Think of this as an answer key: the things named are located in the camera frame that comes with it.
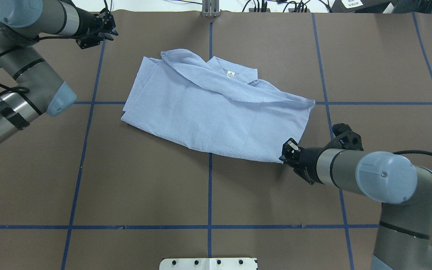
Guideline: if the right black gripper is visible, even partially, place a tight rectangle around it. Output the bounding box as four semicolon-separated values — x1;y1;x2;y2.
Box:
279;138;323;185

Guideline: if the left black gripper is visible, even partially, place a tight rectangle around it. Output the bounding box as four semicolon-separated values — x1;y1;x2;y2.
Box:
75;10;119;49

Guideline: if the light blue striped shirt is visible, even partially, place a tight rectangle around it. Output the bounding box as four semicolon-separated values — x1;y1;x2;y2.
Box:
121;48;315;164

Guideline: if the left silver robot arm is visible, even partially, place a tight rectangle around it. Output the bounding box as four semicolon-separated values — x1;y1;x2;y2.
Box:
0;0;118;144

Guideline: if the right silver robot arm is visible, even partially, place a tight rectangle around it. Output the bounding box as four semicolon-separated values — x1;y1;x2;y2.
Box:
280;135;432;270

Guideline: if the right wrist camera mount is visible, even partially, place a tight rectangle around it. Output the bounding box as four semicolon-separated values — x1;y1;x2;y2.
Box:
325;123;364;152

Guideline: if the aluminium frame post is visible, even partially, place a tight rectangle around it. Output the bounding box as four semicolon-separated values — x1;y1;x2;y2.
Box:
202;0;221;18

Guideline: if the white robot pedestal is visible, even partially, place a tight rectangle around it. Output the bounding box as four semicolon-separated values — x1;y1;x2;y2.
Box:
159;257;258;270

